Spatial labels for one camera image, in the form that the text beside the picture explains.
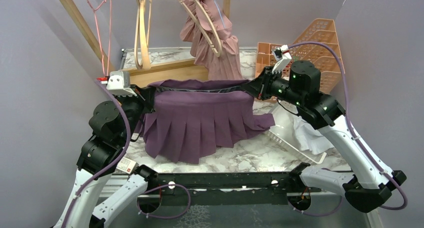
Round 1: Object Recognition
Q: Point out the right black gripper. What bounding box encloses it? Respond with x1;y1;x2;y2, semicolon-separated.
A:
242;65;305;107

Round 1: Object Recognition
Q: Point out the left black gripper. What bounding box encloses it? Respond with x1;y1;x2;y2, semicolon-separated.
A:
114;83;157;144

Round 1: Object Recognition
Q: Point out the wooden hanger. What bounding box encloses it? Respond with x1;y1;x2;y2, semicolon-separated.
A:
178;0;223;57
133;0;153;70

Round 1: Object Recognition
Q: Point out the purple garment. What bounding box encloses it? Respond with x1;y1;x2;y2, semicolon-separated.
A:
135;79;275;164

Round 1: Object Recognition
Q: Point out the white garment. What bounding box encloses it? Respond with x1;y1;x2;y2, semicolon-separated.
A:
292;115;334;155

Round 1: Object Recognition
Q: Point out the pink pleated skirt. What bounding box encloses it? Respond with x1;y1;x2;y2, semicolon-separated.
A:
179;0;242;80

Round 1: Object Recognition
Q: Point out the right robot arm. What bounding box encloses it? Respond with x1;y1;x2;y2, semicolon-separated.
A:
241;60;406;213

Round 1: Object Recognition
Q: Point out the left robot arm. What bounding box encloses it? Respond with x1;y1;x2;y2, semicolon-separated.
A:
55;85;158;228

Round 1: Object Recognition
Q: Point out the white laundry basket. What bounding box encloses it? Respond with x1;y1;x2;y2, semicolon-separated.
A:
265;103;328;165

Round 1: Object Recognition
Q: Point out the wooden clothes rack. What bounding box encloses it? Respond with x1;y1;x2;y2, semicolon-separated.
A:
59;0;230;86

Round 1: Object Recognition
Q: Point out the small white box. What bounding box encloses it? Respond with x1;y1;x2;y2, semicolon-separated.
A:
116;157;139;174

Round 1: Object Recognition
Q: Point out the orange plastic file organizer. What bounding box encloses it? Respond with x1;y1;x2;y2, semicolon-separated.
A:
255;18;342;94

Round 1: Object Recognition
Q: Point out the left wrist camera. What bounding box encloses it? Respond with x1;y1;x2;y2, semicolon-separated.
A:
106;70;136;97

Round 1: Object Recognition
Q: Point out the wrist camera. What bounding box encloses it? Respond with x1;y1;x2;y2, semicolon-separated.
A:
272;45;292;74
106;70;136;97

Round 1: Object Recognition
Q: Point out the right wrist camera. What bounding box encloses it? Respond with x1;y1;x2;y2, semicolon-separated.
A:
272;45;292;74

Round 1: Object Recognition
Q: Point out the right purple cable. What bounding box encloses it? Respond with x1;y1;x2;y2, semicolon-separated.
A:
287;41;409;218

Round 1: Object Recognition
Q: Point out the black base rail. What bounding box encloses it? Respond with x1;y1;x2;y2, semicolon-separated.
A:
137;172;321;214

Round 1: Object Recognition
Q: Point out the pink wire hanger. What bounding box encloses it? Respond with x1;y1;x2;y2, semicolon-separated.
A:
79;0;113;77

